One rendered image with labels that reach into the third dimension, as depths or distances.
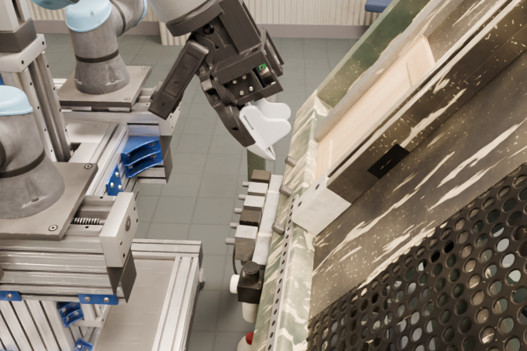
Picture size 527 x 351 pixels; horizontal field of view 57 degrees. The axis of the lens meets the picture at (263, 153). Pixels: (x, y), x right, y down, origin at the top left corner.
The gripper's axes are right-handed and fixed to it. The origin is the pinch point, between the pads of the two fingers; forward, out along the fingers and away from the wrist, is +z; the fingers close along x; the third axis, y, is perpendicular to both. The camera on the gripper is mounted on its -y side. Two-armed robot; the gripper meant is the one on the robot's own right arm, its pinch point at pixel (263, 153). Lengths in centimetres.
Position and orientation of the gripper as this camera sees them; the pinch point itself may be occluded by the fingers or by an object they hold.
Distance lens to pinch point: 61.8
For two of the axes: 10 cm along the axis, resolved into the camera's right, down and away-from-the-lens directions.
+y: 8.9, -3.5, -3.0
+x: 0.5, -5.8, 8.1
